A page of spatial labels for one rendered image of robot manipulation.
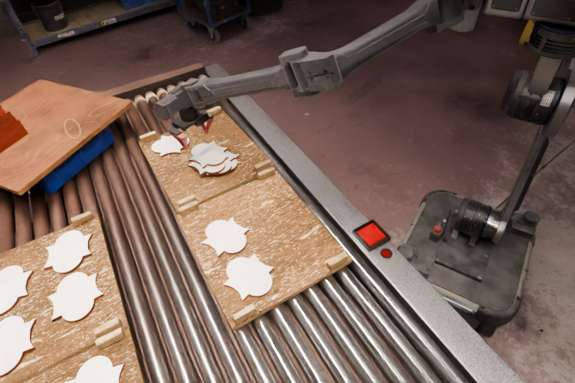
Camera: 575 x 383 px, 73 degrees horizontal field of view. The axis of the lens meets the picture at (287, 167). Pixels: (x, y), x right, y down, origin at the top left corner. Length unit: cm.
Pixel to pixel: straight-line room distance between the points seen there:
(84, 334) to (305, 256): 57
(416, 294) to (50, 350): 88
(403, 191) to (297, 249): 155
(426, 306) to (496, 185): 179
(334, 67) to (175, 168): 72
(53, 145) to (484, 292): 178
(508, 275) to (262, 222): 125
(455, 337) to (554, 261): 153
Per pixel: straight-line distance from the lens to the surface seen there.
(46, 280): 125
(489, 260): 205
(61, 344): 112
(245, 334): 100
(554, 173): 300
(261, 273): 104
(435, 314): 105
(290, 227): 112
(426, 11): 102
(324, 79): 88
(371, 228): 114
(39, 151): 150
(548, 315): 230
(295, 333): 98
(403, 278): 108
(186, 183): 131
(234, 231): 112
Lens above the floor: 182
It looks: 43 degrees down
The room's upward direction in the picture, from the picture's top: 5 degrees counter-clockwise
